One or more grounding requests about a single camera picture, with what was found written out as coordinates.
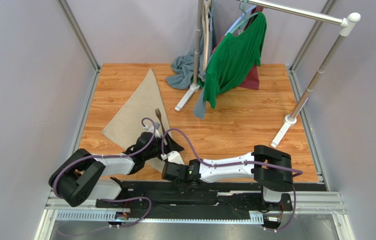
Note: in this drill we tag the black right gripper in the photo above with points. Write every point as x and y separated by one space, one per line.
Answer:
165 170

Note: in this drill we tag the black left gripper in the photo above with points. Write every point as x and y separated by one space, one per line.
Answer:
172 145

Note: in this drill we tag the dark wooden fork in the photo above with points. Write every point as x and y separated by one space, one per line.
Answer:
159 116

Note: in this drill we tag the beige linen napkin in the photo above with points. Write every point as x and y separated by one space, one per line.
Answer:
125 127

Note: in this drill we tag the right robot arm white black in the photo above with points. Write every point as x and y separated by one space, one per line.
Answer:
269 167

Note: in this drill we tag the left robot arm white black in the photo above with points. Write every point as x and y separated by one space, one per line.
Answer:
81 176

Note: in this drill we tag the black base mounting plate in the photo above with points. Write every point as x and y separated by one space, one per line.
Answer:
222 201

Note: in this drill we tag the blue-grey garment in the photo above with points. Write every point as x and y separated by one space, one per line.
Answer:
183 65

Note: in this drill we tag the maroon garment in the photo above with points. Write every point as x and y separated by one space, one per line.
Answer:
252 81

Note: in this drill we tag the green t-shirt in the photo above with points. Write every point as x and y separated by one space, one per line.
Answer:
233 59

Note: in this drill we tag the beige wooden clothes hanger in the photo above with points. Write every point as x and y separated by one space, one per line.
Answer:
206 27

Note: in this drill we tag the teal clothes hanger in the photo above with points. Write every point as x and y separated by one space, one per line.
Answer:
243 18

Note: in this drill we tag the silver white clothes rack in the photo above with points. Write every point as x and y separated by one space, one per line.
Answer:
347 25

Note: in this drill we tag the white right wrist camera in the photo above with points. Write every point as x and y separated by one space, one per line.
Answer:
172 157

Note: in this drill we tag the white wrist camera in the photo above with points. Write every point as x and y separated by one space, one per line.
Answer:
172 157
153 129

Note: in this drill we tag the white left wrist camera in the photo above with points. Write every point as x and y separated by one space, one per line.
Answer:
153 129

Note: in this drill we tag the aluminium frame rail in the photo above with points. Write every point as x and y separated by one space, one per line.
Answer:
312 199

